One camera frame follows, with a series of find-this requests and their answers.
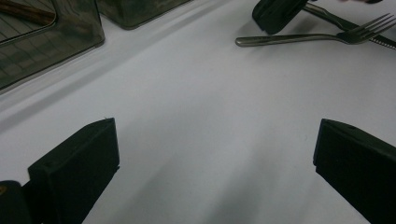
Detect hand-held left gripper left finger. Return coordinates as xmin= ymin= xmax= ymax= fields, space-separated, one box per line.
xmin=27 ymin=117 xmax=121 ymax=224

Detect metal table knife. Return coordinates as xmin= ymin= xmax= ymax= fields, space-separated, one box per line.
xmin=303 ymin=2 xmax=396 ymax=50

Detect brown wooden spoon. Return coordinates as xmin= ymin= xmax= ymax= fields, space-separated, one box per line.
xmin=0 ymin=0 xmax=57 ymax=27

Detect metal fork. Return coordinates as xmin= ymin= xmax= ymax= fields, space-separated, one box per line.
xmin=234 ymin=12 xmax=396 ymax=49

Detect transparent grey storage bin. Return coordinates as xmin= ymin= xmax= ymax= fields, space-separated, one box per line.
xmin=95 ymin=0 xmax=191 ymax=31
xmin=0 ymin=0 xmax=106 ymax=91

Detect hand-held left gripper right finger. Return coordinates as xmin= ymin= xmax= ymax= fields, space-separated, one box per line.
xmin=312 ymin=118 xmax=396 ymax=224

